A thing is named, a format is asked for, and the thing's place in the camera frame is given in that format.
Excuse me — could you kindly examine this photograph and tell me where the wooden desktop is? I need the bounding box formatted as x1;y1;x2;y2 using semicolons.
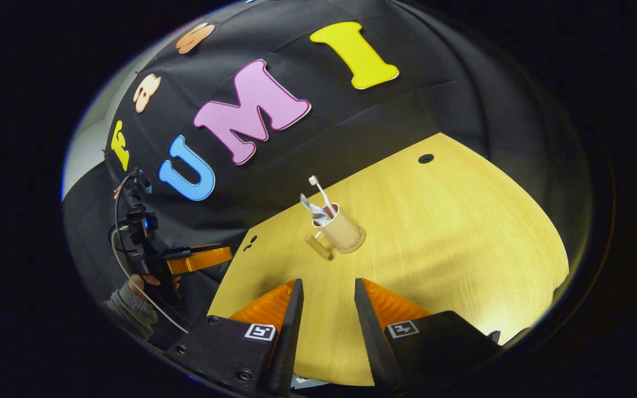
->
208;133;570;386

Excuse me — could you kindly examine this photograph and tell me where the beige cup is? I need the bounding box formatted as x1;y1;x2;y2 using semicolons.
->
305;203;364;260

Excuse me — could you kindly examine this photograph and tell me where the round brown coaster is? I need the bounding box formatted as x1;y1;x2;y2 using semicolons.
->
332;227;367;255

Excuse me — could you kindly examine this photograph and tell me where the white toothpaste tube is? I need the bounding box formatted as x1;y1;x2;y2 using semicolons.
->
300;193;333;227

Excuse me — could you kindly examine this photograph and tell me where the white cable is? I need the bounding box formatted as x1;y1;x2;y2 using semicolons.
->
111;229;190;334

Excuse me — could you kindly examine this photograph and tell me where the black backdrop cloth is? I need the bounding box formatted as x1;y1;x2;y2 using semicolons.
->
64;0;596;332

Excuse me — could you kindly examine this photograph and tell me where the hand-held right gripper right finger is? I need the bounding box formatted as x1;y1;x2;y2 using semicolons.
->
354;278;502;390

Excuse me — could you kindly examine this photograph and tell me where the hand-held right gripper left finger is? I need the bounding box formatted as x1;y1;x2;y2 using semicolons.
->
166;278;304;396

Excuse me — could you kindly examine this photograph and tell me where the white toothbrush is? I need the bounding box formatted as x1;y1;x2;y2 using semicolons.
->
309;175;337;219

